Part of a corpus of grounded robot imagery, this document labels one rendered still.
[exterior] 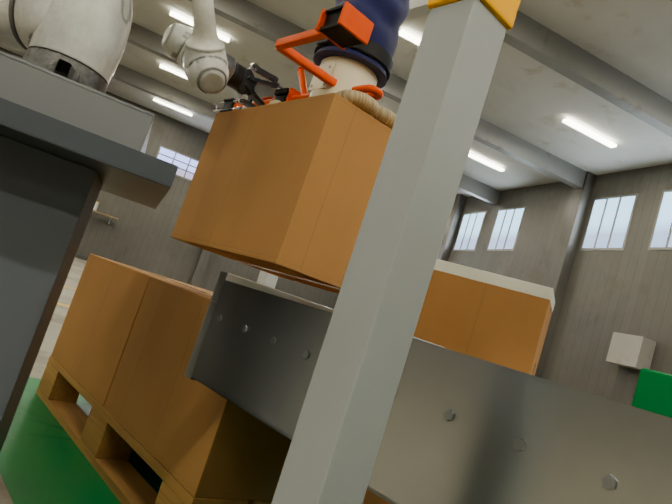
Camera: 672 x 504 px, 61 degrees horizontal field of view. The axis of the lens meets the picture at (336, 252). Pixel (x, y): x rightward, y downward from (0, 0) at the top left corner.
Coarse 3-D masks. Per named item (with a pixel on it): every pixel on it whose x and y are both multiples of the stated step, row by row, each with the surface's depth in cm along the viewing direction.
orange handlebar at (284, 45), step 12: (288, 36) 138; (300, 36) 134; (312, 36) 130; (276, 48) 143; (288, 48) 144; (300, 60) 146; (312, 72) 150; (324, 72) 152; (300, 96) 173; (372, 96) 154
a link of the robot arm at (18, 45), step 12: (0, 0) 109; (12, 0) 109; (0, 12) 110; (12, 12) 109; (0, 24) 111; (12, 24) 110; (0, 36) 113; (12, 36) 113; (12, 48) 117; (24, 48) 115
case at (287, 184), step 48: (336, 96) 126; (240, 144) 153; (288, 144) 134; (336, 144) 128; (384, 144) 136; (192, 192) 167; (240, 192) 144; (288, 192) 127; (336, 192) 129; (192, 240) 157; (240, 240) 136; (288, 240) 123; (336, 240) 131; (336, 288) 139
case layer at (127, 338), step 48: (96, 288) 200; (144, 288) 171; (192, 288) 186; (96, 336) 186; (144, 336) 161; (192, 336) 142; (96, 384) 174; (144, 384) 152; (192, 384) 135; (144, 432) 144; (192, 432) 128; (240, 432) 126; (192, 480) 123; (240, 480) 127
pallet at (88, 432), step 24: (48, 360) 211; (48, 384) 204; (72, 384) 188; (48, 408) 196; (72, 408) 198; (96, 408) 168; (72, 432) 175; (96, 432) 163; (120, 432) 153; (96, 456) 159; (120, 456) 164; (144, 456) 140; (120, 480) 149; (144, 480) 155; (168, 480) 129
